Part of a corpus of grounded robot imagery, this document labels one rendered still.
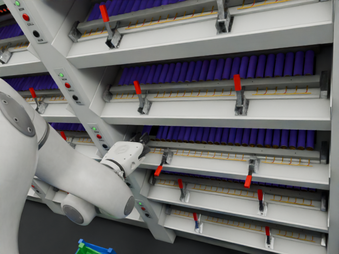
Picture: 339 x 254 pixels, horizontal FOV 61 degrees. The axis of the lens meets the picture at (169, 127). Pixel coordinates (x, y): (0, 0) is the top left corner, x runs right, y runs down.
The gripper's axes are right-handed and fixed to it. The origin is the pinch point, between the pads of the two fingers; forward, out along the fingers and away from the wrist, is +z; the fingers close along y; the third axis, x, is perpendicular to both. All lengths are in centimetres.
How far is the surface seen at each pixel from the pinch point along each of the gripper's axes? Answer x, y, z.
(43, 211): 62, 97, 6
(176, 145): 3.5, -10.3, 2.7
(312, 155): 3.6, -48.0, 2.5
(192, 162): 7.7, -15.8, 0.3
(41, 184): 36, 79, 4
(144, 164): 9.2, 1.3, -1.3
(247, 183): 6.7, -34.1, -6.8
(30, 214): 63, 105, 2
